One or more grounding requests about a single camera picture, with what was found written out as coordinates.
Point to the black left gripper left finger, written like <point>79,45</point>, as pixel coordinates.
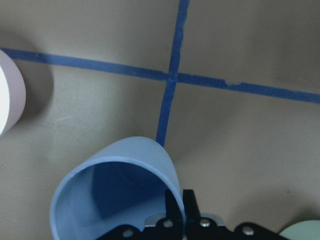
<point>167,226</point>

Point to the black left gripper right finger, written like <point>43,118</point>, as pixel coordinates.
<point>211,227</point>

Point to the blue cup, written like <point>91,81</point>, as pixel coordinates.
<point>123,184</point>

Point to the green bowl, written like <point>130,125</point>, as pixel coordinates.
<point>303,230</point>

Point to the pink bowl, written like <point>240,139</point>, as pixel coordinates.
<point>12,93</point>

